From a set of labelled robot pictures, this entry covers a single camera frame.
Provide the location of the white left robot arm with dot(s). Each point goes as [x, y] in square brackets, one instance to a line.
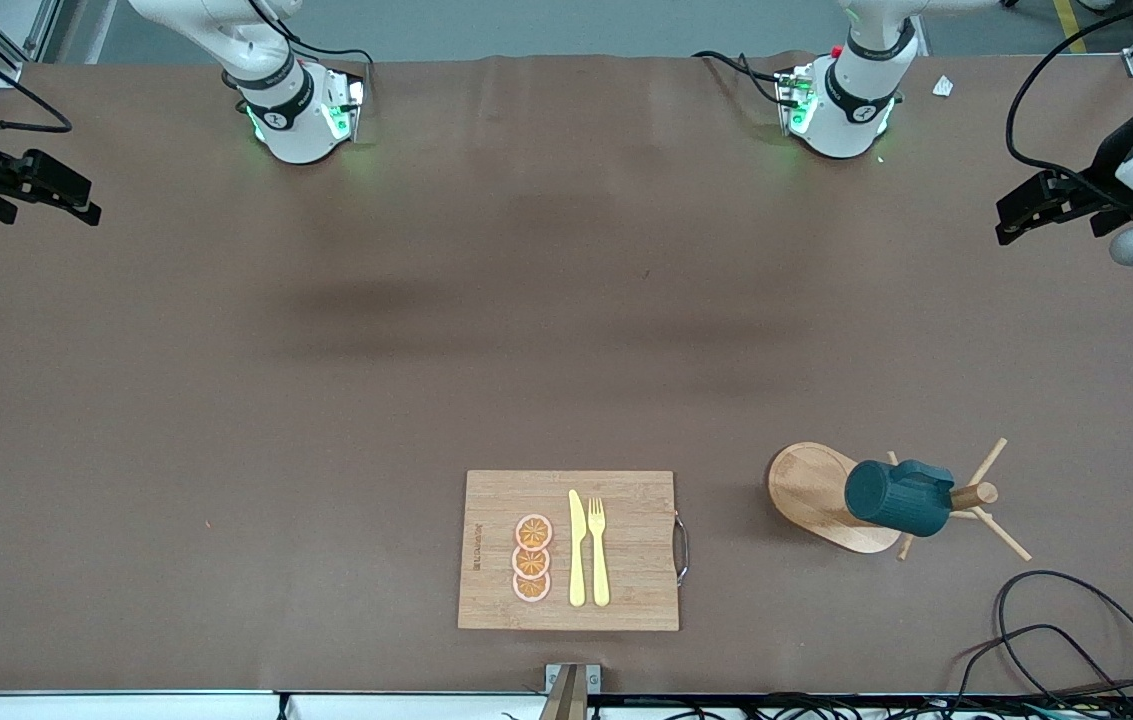
[851, 130]

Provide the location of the yellow plastic knife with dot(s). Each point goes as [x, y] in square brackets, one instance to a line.
[577, 560]

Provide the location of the wooden cup rack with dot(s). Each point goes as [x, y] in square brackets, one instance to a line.
[811, 490]

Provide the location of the yellow plastic fork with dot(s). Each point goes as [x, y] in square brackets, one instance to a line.
[600, 570]

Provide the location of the brown table cover mat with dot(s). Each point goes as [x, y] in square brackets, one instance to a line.
[526, 300]

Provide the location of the bamboo cutting board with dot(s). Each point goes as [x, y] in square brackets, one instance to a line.
[636, 560]

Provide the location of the white table edge strip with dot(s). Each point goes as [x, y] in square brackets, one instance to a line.
[126, 706]

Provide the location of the toy orange slice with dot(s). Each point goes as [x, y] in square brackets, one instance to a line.
[533, 530]

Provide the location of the metal bracket with brown post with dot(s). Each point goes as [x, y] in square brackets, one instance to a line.
[556, 675]

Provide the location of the teal cup yellow inside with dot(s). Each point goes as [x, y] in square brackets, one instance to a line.
[891, 500]

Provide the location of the white paper scrap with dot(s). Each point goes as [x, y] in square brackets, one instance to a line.
[943, 87]

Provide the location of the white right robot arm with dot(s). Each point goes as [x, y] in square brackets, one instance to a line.
[296, 130]

